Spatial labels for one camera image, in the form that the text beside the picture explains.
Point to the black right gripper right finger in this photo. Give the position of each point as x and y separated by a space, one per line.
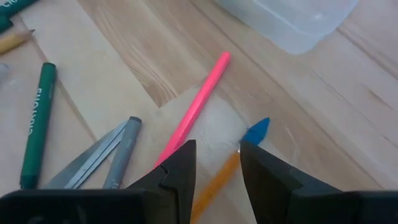
295 202

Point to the orange pen with blue cap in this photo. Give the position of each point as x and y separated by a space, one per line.
217 183

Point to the yellow pencil with pink eraser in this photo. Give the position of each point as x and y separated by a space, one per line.
12 42

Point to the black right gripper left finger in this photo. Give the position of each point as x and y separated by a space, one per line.
168 199

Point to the clear plastic supply box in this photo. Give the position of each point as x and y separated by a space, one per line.
289 21

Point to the green crayon with CRAYONS print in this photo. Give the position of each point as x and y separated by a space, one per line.
38 124

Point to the pink highlighter pen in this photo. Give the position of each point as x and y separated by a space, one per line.
199 102

